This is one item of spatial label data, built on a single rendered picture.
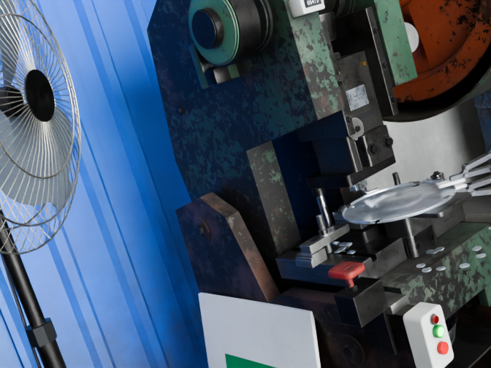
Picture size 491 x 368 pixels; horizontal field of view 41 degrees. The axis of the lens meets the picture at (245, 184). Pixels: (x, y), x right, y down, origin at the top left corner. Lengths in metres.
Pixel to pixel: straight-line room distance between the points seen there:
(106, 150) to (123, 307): 0.62
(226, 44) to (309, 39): 0.19
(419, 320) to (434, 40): 0.86
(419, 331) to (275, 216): 0.56
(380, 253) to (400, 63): 0.49
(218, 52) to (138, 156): 1.16
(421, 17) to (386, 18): 0.24
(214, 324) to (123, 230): 0.73
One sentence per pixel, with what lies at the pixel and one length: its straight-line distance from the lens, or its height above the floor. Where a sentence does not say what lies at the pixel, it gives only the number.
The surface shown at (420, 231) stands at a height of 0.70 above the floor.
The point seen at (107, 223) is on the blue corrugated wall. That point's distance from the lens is 2.55.
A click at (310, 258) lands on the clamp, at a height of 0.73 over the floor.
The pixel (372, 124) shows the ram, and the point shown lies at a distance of 1.71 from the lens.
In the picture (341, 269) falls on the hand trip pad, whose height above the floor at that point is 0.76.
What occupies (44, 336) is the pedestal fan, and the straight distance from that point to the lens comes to 1.43.
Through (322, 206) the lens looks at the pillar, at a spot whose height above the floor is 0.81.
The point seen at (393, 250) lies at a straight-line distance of 1.66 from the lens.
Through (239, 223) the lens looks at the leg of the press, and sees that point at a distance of 1.82.
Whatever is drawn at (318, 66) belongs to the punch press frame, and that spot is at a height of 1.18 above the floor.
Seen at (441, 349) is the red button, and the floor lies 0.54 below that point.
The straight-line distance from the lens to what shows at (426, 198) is 1.68.
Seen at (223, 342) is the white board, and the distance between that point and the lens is 2.03.
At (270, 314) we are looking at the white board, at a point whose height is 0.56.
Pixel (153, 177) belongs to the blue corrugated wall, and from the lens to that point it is 2.67.
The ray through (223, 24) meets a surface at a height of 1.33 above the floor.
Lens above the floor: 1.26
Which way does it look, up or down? 11 degrees down
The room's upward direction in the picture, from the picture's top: 17 degrees counter-clockwise
